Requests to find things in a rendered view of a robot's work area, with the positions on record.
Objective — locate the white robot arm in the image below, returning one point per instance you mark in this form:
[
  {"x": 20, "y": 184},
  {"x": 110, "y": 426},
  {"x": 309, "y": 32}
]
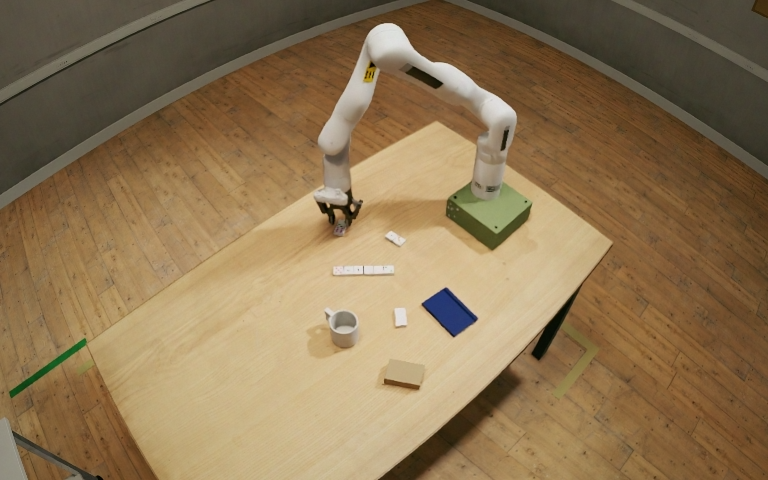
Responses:
[{"x": 391, "y": 52}]

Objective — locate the beige mug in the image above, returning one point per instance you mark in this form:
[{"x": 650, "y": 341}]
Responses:
[{"x": 343, "y": 321}]

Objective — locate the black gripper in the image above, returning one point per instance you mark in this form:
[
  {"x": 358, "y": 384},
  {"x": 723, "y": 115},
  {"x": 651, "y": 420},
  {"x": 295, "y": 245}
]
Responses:
[{"x": 346, "y": 209}]

